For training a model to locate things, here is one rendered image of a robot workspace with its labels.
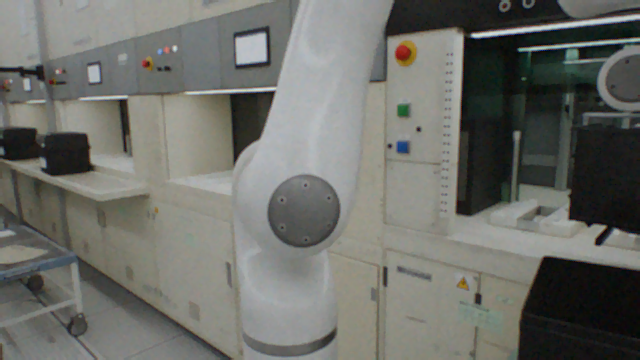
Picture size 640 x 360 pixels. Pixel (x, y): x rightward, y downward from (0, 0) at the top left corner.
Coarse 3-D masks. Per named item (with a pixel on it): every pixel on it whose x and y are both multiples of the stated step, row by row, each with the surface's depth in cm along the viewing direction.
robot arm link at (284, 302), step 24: (240, 168) 49; (240, 240) 55; (240, 264) 54; (264, 264) 53; (288, 264) 53; (312, 264) 54; (240, 288) 52; (264, 288) 50; (288, 288) 49; (312, 288) 50; (240, 312) 53; (264, 312) 48; (288, 312) 48; (312, 312) 49; (336, 312) 53; (264, 336) 49; (288, 336) 48; (312, 336) 49
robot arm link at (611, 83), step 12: (636, 48) 55; (612, 60) 57; (624, 60) 55; (636, 60) 55; (600, 72) 58; (612, 72) 57; (624, 72) 56; (636, 72) 55; (600, 84) 58; (612, 84) 57; (624, 84) 56; (636, 84) 55; (612, 96) 57; (624, 96) 56; (636, 96) 55; (624, 108) 56; (636, 108) 56
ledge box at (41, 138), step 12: (48, 132) 276; (60, 132) 274; (72, 132) 275; (84, 132) 277; (36, 144) 275; (48, 144) 262; (60, 144) 266; (72, 144) 271; (84, 144) 276; (48, 156) 263; (60, 156) 267; (72, 156) 272; (84, 156) 277; (48, 168) 266; (60, 168) 268; (72, 168) 273; (84, 168) 278
